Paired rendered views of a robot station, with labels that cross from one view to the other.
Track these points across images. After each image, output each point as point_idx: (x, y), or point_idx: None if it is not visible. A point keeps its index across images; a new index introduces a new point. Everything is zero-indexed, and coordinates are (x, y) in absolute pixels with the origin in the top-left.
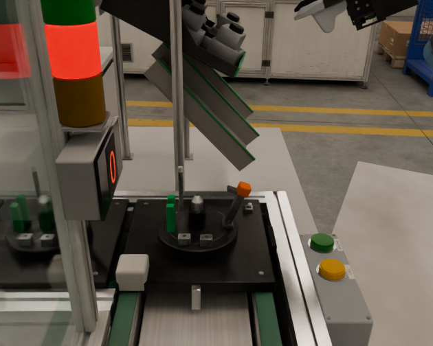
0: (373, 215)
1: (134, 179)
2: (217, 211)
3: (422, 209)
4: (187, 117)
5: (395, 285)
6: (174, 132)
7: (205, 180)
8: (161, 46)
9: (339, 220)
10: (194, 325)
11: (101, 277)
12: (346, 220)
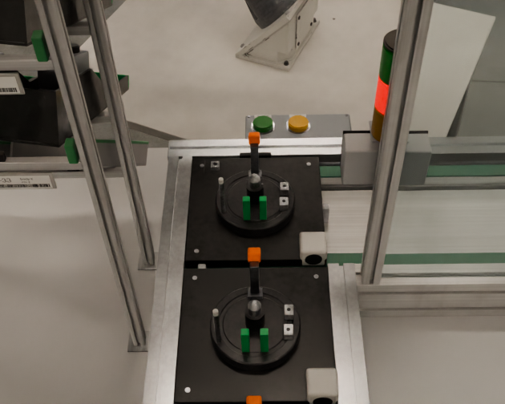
0: (155, 103)
1: (33, 322)
2: (229, 183)
3: (149, 67)
4: (119, 166)
5: (259, 111)
6: (137, 184)
7: (53, 240)
8: None
9: (161, 129)
10: (340, 224)
11: (321, 271)
12: (162, 123)
